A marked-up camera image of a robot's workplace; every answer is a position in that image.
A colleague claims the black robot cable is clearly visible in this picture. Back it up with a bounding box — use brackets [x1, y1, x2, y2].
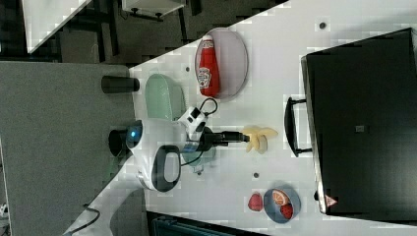
[63, 205, 101, 236]

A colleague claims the red ketchup bottle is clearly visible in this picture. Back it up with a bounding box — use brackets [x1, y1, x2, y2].
[197, 34, 220, 97]

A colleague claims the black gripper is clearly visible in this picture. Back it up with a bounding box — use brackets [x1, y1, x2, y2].
[198, 127, 250, 151]

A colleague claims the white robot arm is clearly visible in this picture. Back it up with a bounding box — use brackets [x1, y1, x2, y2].
[63, 117, 250, 236]

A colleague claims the red strawberry in bowl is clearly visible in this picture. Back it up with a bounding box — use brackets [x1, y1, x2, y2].
[280, 204, 293, 219]

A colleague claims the black toaster oven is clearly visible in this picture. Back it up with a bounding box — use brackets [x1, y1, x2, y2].
[300, 29, 417, 225]

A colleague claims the red strawberry toy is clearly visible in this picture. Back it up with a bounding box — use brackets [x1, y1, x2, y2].
[248, 193, 264, 211]

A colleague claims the orange slice toy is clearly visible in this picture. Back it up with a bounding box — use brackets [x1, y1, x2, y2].
[272, 190, 289, 206]

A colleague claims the blue bowl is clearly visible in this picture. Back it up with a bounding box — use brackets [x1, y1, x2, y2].
[264, 187, 301, 223]

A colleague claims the grey round plate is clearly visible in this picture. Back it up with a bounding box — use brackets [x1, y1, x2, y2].
[195, 29, 248, 99]

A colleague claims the yellow plush peeled banana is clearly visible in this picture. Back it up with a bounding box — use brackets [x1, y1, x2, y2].
[242, 126, 278, 154]

